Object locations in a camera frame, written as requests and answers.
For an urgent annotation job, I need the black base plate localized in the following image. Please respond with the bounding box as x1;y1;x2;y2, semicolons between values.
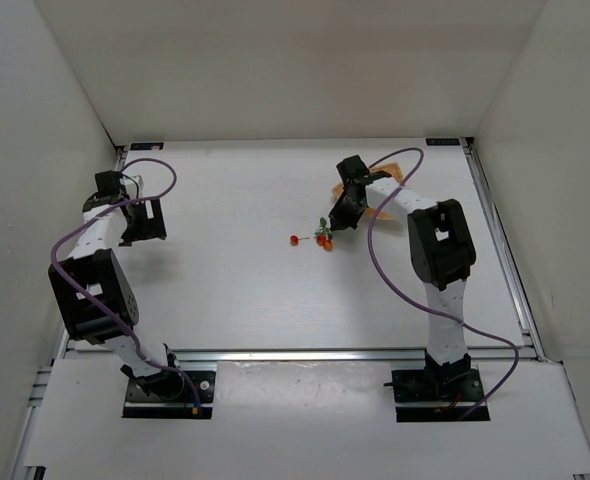
122;370;216;420
383;369;490;423

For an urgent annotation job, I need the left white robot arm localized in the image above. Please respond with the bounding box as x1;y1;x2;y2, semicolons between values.
48;170;187;401

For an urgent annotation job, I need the cherry pair with green leaves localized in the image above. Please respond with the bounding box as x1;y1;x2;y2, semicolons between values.
314;217;334;251

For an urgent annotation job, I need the single red cherry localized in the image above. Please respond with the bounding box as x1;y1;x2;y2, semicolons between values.
290;235;308;246

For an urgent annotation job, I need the right aluminium rail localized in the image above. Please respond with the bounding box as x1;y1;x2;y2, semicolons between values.
460;137;548;362

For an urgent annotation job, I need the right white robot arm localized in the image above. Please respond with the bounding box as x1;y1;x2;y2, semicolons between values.
329;155;476;398

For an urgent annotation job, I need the front aluminium rail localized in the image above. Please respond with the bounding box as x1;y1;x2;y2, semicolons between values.
64;345;539;362

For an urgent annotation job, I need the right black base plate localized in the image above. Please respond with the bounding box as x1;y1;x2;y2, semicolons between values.
383;369;490;423

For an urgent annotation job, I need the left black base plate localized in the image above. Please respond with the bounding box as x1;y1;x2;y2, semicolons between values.
122;370;216;420

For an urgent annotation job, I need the left aluminium rail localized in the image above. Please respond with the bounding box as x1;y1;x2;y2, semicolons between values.
113;145;128;171

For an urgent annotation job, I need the left black corner bracket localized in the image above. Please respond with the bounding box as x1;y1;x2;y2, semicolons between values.
129;142;164;151

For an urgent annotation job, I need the woven triangular fruit basket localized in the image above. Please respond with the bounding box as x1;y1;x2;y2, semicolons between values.
332;162;404;221

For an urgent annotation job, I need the aluminium rail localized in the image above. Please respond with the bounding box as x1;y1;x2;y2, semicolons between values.
64;345;539;362
460;137;548;362
113;145;128;171

